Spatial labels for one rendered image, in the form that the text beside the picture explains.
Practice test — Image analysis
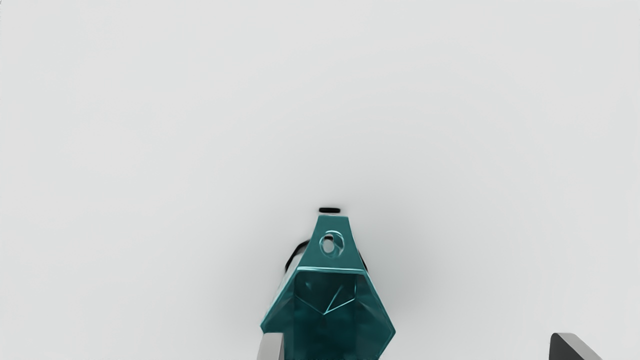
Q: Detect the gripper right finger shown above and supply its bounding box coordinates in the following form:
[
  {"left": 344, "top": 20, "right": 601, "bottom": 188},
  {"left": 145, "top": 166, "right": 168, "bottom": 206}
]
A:
[{"left": 549, "top": 332, "right": 604, "bottom": 360}]

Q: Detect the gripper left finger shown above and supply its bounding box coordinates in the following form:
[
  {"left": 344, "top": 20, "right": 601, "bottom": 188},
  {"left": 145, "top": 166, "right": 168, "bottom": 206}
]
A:
[{"left": 256, "top": 332, "right": 285, "bottom": 360}]

